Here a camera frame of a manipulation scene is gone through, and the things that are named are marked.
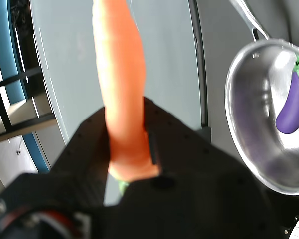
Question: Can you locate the orange toy carrot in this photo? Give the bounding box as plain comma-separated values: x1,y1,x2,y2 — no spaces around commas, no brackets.
92,0,162,197

